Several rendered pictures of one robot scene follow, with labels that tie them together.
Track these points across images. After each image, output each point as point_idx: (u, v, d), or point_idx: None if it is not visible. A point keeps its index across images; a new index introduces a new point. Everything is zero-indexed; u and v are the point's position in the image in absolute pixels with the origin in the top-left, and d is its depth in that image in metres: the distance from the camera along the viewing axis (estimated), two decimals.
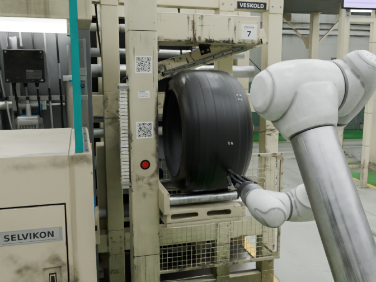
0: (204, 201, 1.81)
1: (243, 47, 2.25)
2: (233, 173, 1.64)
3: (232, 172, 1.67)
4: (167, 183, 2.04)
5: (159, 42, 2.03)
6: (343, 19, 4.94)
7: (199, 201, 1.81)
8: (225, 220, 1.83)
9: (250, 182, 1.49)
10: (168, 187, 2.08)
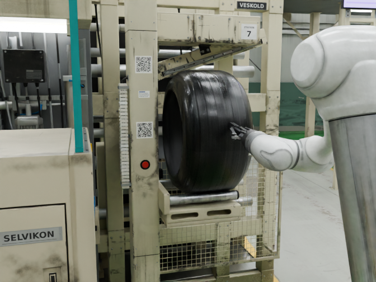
0: (204, 195, 1.81)
1: (243, 47, 2.25)
2: (236, 126, 1.58)
3: (236, 125, 1.61)
4: (166, 181, 2.05)
5: (159, 42, 2.03)
6: (343, 19, 4.94)
7: (199, 195, 1.81)
8: (225, 220, 1.83)
9: (255, 130, 1.43)
10: (168, 188, 2.06)
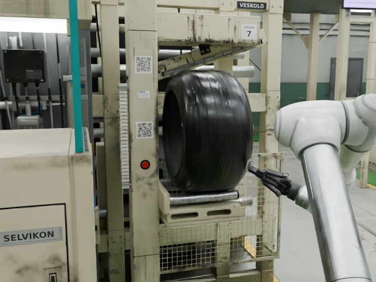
0: (203, 202, 1.83)
1: (243, 47, 2.25)
2: (260, 177, 1.72)
3: (255, 171, 1.73)
4: (166, 188, 2.06)
5: (159, 42, 2.03)
6: (343, 19, 4.94)
7: (198, 202, 1.82)
8: (225, 220, 1.83)
9: (292, 195, 1.64)
10: None
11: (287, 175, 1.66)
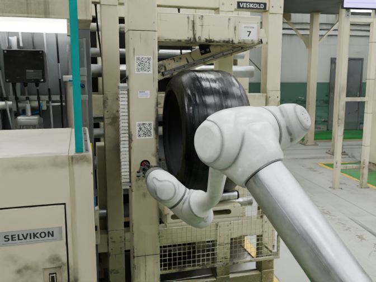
0: None
1: (243, 47, 2.25)
2: (147, 164, 1.72)
3: (148, 164, 1.75)
4: None
5: (159, 42, 2.03)
6: (343, 19, 4.94)
7: None
8: (225, 220, 1.83)
9: (155, 167, 1.57)
10: None
11: None
